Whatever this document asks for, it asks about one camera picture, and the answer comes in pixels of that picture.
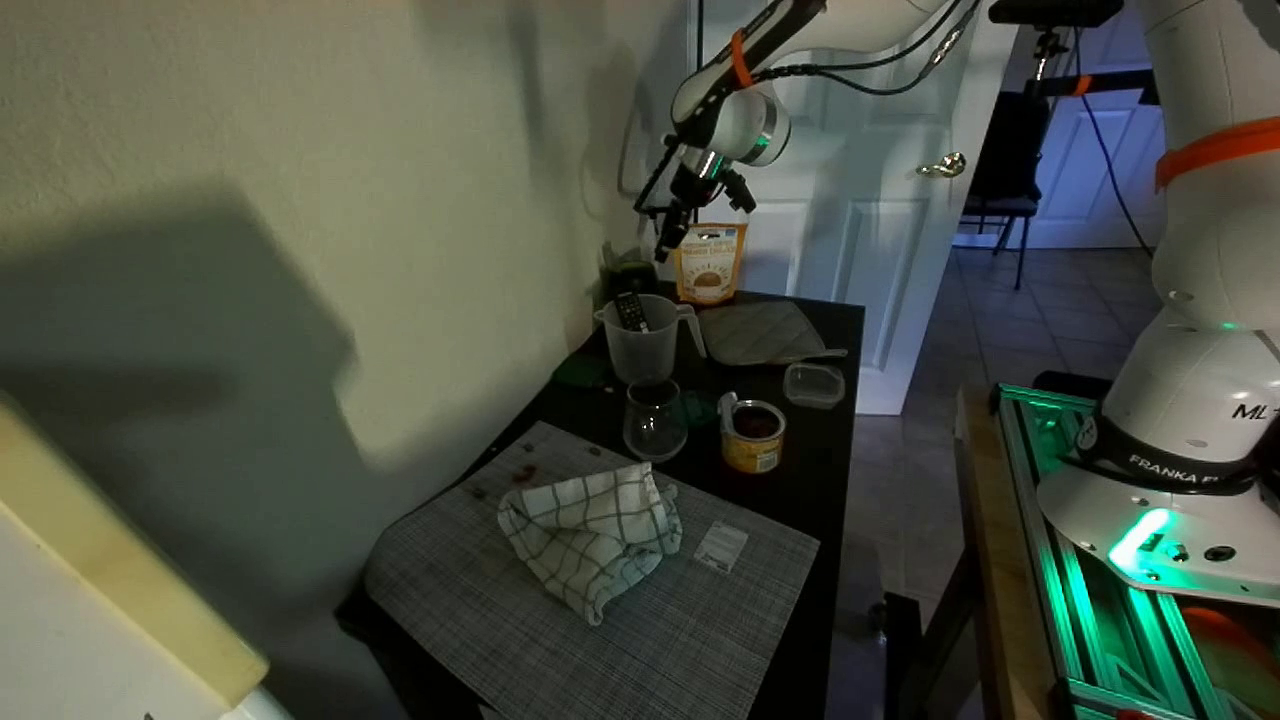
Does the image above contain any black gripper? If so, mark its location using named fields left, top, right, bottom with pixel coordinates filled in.
left=650, top=147, right=735, bottom=262

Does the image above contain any clear square plastic bowl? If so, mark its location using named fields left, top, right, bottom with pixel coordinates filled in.
left=780, top=361, right=854, bottom=411

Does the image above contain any black utensil holder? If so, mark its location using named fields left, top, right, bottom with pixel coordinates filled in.
left=598, top=242, right=679, bottom=305

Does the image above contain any grey quilted pot holder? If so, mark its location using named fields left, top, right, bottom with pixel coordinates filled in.
left=695, top=295, right=854, bottom=370

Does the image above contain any clear drinking glass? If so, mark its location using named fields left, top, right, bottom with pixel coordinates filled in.
left=620, top=380, right=694, bottom=467

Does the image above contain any white panel door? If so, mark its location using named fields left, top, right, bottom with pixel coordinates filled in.
left=695, top=0, right=1024, bottom=417

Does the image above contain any black table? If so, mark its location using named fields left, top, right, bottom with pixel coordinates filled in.
left=334, top=289, right=868, bottom=720

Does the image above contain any small white paper packet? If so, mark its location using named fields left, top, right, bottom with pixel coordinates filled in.
left=694, top=518, right=753, bottom=575

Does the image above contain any white checkered dish towel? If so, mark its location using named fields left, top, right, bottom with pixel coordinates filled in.
left=497, top=458, right=690, bottom=632

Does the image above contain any black chair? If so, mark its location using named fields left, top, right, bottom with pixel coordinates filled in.
left=960, top=87, right=1055, bottom=295

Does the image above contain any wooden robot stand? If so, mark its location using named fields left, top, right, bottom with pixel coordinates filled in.
left=932, top=388, right=1062, bottom=720

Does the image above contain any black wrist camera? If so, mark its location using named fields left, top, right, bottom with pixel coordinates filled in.
left=715, top=170, right=759, bottom=216

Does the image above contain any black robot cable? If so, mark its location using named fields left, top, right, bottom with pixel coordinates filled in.
left=766, top=0, right=986, bottom=100

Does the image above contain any metal door handle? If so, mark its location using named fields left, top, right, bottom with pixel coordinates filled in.
left=912, top=147, right=972, bottom=185

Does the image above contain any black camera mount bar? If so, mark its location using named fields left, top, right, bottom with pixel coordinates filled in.
left=994, top=0, right=1165, bottom=112

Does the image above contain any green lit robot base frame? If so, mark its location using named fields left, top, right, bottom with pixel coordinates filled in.
left=997, top=380, right=1280, bottom=720

